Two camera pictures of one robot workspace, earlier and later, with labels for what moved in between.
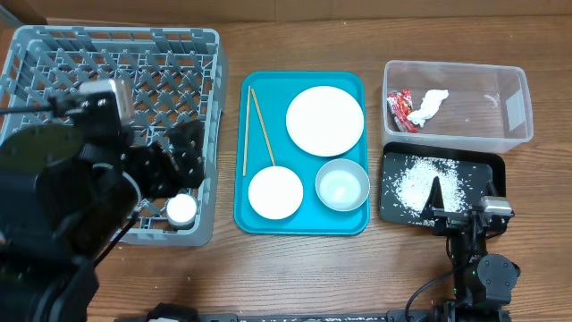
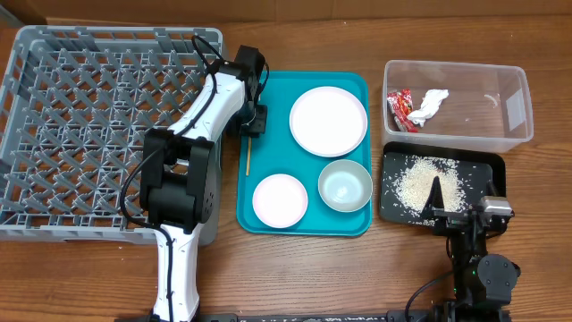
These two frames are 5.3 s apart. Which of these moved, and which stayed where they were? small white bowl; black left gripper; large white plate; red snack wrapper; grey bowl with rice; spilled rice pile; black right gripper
Moved: small white bowl; black left gripper
Stayed: spilled rice pile; red snack wrapper; grey bowl with rice; black right gripper; large white plate
